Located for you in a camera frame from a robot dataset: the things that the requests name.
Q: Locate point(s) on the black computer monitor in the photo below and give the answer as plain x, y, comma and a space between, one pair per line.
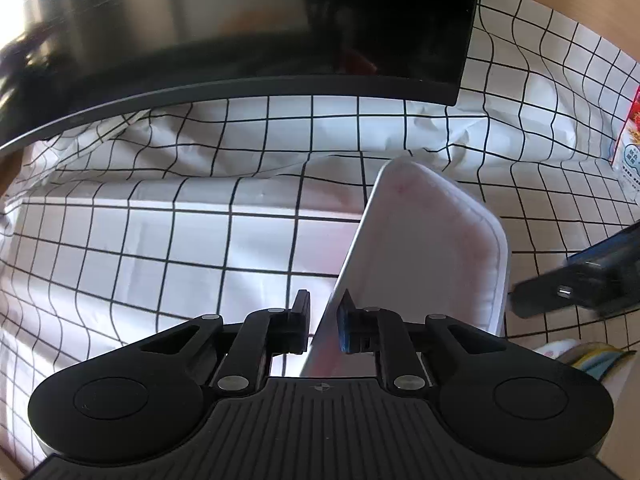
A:
250, 20

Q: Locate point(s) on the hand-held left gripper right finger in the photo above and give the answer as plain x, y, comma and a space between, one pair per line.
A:
343, 327

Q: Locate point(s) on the red cereal bag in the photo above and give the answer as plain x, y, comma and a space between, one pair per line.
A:
630, 145

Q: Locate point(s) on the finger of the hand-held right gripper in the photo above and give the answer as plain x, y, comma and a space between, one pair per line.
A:
550, 292
607, 245

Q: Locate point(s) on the white black checkered tablecloth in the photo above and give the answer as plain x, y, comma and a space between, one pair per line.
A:
175, 240

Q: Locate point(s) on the white plate with yellow rim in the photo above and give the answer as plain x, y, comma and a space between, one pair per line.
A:
565, 349

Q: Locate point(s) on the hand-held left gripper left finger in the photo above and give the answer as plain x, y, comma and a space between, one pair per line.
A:
300, 322

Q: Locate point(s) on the white rectangular tray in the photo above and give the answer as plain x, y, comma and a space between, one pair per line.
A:
425, 260

